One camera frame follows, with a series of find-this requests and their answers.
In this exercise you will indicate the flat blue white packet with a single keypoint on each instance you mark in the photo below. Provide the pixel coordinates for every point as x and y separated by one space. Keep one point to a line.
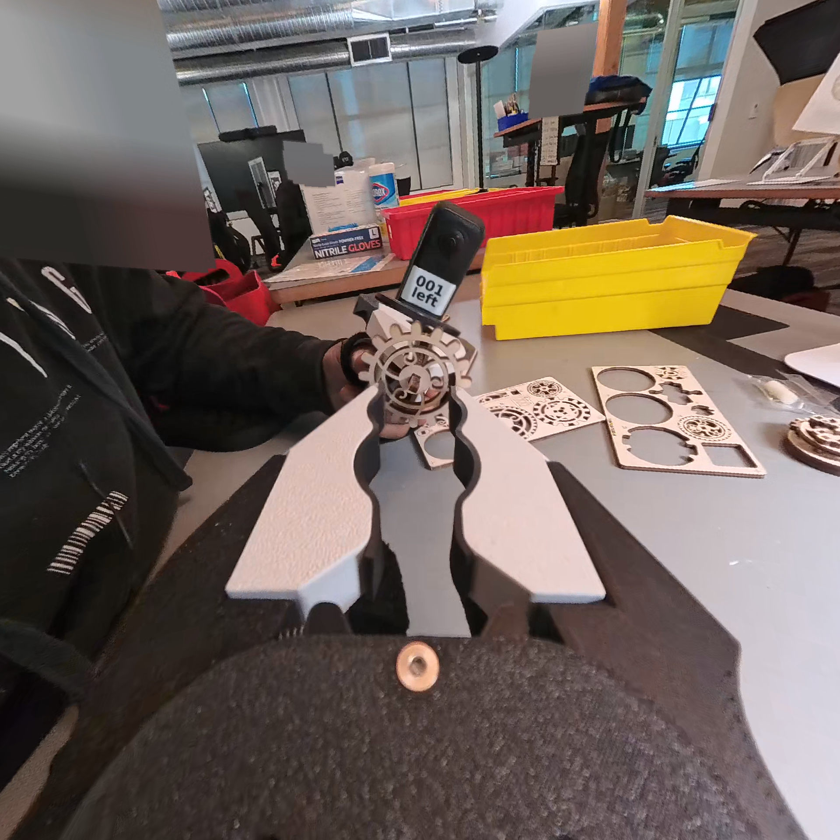
341 266

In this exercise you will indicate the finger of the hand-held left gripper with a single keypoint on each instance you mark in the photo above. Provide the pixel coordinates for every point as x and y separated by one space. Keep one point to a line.
384 321

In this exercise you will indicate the round wooden gear assembly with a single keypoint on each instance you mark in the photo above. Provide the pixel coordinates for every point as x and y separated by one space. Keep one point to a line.
817 439

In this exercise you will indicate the wood-edged side table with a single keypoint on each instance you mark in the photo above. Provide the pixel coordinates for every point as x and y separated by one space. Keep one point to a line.
328 292

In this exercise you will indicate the white wipes canister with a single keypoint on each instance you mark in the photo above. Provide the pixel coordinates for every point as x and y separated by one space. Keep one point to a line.
384 187

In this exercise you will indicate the wooden sheet with round holes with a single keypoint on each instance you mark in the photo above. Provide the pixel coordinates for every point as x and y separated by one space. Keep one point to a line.
705 428

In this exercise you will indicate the nitrile gloves box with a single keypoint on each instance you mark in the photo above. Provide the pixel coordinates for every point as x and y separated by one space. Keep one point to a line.
344 243

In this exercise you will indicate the person's left hand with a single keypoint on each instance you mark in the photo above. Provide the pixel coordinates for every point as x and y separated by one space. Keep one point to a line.
338 387

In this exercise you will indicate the red bag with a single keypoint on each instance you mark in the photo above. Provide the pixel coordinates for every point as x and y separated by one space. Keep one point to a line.
243 295

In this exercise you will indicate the white folding stand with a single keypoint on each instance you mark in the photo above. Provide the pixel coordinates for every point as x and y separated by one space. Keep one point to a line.
794 161

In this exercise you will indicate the white paper box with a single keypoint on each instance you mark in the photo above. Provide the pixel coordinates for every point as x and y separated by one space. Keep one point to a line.
334 200

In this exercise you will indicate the wooden column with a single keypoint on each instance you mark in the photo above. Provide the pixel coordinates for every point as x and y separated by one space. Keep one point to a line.
610 39

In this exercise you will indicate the red plastic bin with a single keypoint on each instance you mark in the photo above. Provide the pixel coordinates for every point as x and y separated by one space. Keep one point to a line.
459 216

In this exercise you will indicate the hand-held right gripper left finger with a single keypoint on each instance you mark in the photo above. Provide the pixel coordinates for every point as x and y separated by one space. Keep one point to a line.
308 518

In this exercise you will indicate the wooden standing desk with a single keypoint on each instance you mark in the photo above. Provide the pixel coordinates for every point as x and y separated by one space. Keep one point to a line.
558 118

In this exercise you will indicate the clear plastic bag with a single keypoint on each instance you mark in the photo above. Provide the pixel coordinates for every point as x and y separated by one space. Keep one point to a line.
778 392

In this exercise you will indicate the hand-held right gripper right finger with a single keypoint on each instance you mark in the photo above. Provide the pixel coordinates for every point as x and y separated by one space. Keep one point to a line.
525 525

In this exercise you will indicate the black office chair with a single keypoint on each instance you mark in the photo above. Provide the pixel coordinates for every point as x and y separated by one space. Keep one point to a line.
581 177

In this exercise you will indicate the grey desk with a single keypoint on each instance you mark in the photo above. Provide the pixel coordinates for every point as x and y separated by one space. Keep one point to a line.
689 558

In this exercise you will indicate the grey far table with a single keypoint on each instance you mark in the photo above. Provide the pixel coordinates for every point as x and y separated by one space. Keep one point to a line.
722 190

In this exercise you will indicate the silver air duct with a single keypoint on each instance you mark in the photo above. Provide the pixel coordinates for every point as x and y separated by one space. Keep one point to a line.
295 39

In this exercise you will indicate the wooden sheet with gears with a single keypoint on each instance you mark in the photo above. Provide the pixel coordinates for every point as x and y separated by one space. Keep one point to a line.
564 413

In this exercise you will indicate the white air vent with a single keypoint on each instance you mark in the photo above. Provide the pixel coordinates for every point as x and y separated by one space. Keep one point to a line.
369 48

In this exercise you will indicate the black floor lamp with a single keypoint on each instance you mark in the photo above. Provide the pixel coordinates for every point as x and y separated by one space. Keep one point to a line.
478 56

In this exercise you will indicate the blue bag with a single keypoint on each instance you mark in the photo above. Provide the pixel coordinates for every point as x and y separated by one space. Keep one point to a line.
620 88

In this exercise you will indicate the large wooden gear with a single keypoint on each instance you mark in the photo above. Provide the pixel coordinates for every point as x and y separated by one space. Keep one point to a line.
458 375

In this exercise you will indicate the black softbox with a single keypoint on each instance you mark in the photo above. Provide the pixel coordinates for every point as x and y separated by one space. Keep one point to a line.
800 39

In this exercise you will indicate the yellow plastic bin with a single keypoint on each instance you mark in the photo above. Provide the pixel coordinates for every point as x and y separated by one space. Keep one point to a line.
590 295

